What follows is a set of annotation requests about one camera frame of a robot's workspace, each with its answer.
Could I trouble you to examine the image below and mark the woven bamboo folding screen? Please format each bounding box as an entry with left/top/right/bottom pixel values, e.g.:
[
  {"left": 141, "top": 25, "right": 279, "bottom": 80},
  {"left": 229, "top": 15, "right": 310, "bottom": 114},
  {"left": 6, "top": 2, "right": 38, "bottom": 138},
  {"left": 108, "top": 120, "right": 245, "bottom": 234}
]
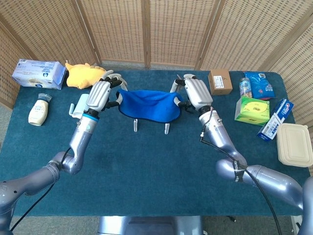
[{"left": 0, "top": 0, "right": 313, "bottom": 182}]

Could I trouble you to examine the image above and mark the grey robot torso base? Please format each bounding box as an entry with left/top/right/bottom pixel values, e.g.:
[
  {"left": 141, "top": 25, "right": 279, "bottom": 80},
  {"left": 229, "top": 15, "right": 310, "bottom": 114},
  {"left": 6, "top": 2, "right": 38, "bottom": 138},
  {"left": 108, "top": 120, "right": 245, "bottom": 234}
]
[{"left": 97, "top": 216, "right": 204, "bottom": 235}]

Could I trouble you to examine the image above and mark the small brown cardboard box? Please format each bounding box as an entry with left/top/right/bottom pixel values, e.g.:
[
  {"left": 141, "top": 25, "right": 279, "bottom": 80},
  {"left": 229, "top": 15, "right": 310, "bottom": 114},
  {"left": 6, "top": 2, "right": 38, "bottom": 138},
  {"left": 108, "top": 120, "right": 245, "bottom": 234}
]
[{"left": 207, "top": 69, "right": 233, "bottom": 96}]

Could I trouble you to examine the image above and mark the wire rack with white feet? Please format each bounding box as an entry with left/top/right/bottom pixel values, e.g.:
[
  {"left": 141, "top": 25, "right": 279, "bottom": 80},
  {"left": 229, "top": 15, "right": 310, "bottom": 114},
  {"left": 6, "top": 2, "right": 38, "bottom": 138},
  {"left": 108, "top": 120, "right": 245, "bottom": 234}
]
[{"left": 133, "top": 118, "right": 171, "bottom": 135}]

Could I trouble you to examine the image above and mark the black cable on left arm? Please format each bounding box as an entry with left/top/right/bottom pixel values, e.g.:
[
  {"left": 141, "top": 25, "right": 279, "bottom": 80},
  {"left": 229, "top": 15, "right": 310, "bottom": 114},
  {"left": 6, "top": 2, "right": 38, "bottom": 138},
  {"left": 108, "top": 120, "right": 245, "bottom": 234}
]
[{"left": 9, "top": 146, "right": 72, "bottom": 232}]

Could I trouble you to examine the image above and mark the green tissue pack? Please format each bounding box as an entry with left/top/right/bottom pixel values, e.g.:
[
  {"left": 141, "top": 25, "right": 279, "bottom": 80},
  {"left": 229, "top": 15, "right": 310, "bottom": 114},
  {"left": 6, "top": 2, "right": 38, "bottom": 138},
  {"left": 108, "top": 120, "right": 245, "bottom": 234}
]
[{"left": 234, "top": 96, "right": 270, "bottom": 126}]

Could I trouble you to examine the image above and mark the blue snack bag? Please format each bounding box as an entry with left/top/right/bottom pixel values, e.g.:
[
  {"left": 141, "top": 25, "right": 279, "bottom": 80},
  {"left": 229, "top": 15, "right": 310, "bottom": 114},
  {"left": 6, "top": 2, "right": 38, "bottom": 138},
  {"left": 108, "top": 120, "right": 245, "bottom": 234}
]
[{"left": 244, "top": 71, "right": 276, "bottom": 100}]

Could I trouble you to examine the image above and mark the beige lidded food container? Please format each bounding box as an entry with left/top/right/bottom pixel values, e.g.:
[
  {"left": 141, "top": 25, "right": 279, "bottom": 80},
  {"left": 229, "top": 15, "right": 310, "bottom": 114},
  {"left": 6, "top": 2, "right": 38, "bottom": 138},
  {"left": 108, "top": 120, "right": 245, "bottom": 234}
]
[{"left": 276, "top": 123, "right": 313, "bottom": 168}]

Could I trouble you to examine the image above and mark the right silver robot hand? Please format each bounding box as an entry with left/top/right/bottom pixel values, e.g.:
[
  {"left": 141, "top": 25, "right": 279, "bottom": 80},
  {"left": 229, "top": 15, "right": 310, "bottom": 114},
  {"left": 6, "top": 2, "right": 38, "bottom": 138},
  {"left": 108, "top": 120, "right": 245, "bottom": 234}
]
[{"left": 170, "top": 73, "right": 213, "bottom": 114}]

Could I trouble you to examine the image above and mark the blue cloth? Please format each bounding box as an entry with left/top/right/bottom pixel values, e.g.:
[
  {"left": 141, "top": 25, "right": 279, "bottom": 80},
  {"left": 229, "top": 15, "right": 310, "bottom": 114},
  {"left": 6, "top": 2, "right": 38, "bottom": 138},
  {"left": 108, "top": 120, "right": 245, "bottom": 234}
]
[{"left": 116, "top": 89, "right": 184, "bottom": 123}]

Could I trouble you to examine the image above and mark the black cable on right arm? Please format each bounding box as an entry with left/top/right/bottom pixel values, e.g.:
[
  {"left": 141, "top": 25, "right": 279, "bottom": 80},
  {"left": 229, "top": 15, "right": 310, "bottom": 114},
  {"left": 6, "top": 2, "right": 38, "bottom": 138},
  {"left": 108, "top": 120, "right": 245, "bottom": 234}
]
[{"left": 200, "top": 107, "right": 283, "bottom": 235}]

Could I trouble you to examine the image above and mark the teal carpet table cover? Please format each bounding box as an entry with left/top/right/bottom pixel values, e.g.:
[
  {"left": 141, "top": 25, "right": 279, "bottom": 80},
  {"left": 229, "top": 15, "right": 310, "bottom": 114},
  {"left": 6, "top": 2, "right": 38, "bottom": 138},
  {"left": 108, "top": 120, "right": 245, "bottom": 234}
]
[{"left": 0, "top": 70, "right": 313, "bottom": 217}]

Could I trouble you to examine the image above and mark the cream bottle with blue cap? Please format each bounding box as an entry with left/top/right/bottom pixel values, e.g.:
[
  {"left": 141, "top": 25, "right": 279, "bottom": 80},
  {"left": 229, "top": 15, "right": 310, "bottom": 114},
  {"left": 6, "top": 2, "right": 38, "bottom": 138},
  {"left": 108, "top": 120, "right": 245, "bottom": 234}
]
[{"left": 28, "top": 93, "right": 52, "bottom": 126}]

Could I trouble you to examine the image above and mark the white and purple carton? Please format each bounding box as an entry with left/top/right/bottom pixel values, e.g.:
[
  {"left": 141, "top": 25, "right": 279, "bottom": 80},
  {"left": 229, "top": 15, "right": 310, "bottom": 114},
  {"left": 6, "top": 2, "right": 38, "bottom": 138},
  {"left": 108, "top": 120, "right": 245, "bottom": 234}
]
[{"left": 11, "top": 58, "right": 67, "bottom": 90}]

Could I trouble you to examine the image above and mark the blue and white toothpaste box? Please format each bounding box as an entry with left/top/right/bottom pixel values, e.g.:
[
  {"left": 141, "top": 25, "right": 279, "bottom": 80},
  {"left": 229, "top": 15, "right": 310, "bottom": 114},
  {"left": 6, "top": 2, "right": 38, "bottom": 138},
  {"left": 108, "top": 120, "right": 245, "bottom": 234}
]
[{"left": 256, "top": 98, "right": 295, "bottom": 142}]

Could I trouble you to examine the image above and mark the small clear snack jar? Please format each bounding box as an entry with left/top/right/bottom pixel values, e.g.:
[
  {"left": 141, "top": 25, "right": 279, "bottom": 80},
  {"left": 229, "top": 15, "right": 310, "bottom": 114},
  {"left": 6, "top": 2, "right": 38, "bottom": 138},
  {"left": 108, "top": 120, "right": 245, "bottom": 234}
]
[{"left": 239, "top": 77, "right": 253, "bottom": 99}]

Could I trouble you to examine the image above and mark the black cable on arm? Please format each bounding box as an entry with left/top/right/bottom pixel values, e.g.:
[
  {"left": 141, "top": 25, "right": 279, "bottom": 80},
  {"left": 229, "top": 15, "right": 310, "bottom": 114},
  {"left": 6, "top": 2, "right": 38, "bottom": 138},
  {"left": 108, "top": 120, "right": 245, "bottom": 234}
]
[
  {"left": 200, "top": 107, "right": 283, "bottom": 235},
  {"left": 9, "top": 146, "right": 72, "bottom": 232}
]

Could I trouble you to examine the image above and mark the yellow plush toy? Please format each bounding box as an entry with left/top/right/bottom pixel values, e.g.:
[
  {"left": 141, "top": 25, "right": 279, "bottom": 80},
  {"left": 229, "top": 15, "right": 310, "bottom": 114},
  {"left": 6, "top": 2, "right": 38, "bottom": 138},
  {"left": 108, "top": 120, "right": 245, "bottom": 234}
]
[{"left": 65, "top": 62, "right": 108, "bottom": 90}]

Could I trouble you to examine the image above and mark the pale blue plastic cup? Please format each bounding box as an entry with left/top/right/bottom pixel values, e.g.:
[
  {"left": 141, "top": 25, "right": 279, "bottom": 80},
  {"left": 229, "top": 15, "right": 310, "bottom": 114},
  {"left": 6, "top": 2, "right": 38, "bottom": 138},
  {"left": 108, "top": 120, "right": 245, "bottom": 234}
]
[{"left": 69, "top": 94, "right": 90, "bottom": 119}]

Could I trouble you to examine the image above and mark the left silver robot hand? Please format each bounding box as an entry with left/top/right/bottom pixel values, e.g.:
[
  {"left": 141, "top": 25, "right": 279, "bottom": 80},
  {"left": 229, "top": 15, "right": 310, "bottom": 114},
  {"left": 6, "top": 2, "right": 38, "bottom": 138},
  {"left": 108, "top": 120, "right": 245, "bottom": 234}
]
[{"left": 86, "top": 70, "right": 128, "bottom": 114}]

